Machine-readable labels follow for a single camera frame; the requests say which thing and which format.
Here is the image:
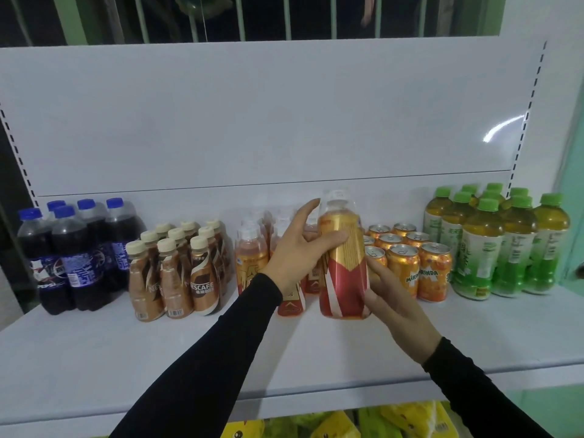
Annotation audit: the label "group of orange soda cans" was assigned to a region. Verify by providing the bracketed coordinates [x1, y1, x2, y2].
[363, 222, 454, 303]

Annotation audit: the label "green window frame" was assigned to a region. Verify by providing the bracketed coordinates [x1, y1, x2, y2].
[51, 0, 508, 46]

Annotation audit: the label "group of green tea bottles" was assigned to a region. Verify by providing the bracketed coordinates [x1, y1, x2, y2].
[423, 182, 571, 301]

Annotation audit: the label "person's right hand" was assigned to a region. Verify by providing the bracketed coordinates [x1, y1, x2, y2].
[363, 258, 443, 363]

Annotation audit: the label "person's right forearm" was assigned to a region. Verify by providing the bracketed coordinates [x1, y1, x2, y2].
[422, 337, 555, 438]

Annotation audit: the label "group of orange tea bottles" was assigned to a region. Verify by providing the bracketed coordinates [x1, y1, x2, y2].
[235, 207, 325, 317]

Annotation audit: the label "green snack packet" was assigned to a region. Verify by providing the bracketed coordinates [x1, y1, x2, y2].
[265, 416, 313, 438]

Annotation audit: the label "person's left forearm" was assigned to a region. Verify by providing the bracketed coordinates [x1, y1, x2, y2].
[109, 273, 284, 438]

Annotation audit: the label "yellow snack packet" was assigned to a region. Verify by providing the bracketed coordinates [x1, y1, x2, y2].
[305, 411, 362, 438]
[380, 400, 440, 438]
[221, 419, 269, 438]

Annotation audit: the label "group of brown coffee bottles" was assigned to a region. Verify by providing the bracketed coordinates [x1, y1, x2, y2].
[125, 219, 236, 322]

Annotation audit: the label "red gold drink bottle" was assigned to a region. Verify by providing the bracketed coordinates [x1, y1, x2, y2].
[317, 189, 371, 321]

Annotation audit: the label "white window bars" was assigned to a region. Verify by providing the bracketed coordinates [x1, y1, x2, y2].
[132, 0, 388, 42]

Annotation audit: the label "person's left hand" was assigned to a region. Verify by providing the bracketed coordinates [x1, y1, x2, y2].
[262, 198, 364, 294]

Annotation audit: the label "white metal shelf unit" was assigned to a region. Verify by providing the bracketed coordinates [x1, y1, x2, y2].
[0, 35, 584, 438]

